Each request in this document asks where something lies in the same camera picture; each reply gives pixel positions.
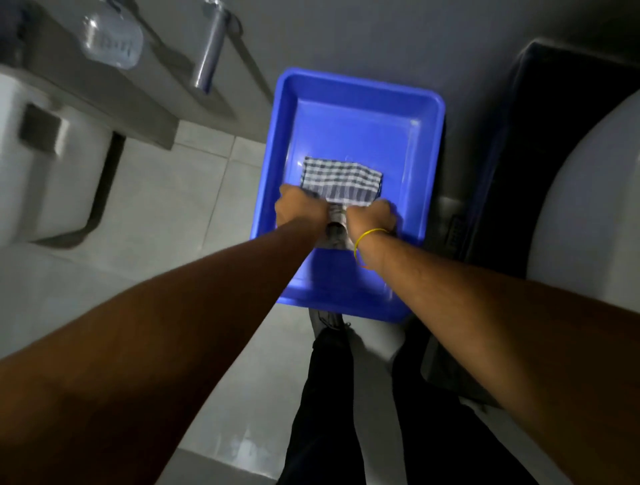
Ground person's right hand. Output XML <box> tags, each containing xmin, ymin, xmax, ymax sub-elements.
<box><xmin>346</xmin><ymin>199</ymin><xmax>398</xmax><ymax>244</ymax></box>

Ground chrome tap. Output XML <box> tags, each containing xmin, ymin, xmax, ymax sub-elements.
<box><xmin>189</xmin><ymin>0</ymin><xmax>232</xmax><ymax>94</ymax></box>

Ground grey shoe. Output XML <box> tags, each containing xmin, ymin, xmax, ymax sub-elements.
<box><xmin>308</xmin><ymin>308</ymin><xmax>352</xmax><ymax>340</ymax></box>

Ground person's left forearm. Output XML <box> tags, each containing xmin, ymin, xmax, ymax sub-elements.
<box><xmin>0</xmin><ymin>220</ymin><xmax>326</xmax><ymax>485</ymax></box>

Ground person's black trousers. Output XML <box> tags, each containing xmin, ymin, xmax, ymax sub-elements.
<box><xmin>276</xmin><ymin>320</ymin><xmax>538</xmax><ymax>485</ymax></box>

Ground grey stone counter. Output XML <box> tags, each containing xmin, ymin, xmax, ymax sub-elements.
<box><xmin>0</xmin><ymin>0</ymin><xmax>273</xmax><ymax>151</ymax></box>

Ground clear plastic bottle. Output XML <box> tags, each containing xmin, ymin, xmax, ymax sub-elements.
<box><xmin>80</xmin><ymin>0</ymin><xmax>145</xmax><ymax>70</ymax></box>

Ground person's right forearm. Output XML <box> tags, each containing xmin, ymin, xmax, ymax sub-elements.
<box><xmin>356</xmin><ymin>231</ymin><xmax>640</xmax><ymax>485</ymax></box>

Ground yellow wrist band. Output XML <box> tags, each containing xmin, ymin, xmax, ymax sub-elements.
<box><xmin>353</xmin><ymin>228</ymin><xmax>390</xmax><ymax>261</ymax></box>

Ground grey checkered cloth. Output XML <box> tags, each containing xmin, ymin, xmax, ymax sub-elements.
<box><xmin>300</xmin><ymin>156</ymin><xmax>384</xmax><ymax>250</ymax></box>

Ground blue plastic tub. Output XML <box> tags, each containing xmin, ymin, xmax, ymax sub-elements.
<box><xmin>249</xmin><ymin>67</ymin><xmax>446</xmax><ymax>323</ymax></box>

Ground person's left hand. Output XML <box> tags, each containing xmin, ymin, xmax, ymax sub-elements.
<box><xmin>274</xmin><ymin>184</ymin><xmax>329</xmax><ymax>232</ymax></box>

